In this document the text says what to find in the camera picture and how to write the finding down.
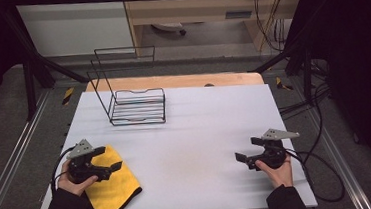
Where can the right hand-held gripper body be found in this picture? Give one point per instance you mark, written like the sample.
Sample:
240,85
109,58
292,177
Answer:
274,154

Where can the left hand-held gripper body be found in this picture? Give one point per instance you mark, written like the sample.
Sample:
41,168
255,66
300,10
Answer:
81,168

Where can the yellow cloth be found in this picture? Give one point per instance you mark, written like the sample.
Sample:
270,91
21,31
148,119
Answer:
116,191

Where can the person's left hand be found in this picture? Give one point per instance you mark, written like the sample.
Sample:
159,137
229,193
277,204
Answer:
69,185

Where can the person's right hand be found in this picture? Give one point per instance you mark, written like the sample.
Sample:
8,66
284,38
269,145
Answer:
281,175

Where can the wooden board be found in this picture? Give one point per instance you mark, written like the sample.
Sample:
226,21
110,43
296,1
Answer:
178,81

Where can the white cabinet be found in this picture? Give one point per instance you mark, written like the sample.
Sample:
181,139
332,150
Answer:
73,28

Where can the grey chair base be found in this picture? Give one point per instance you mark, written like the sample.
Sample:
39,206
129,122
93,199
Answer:
169,27

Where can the wooden desk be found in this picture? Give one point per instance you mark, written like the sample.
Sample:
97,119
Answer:
196,8

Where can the aluminium floor rail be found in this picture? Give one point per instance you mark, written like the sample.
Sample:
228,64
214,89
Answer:
8,167
344,169

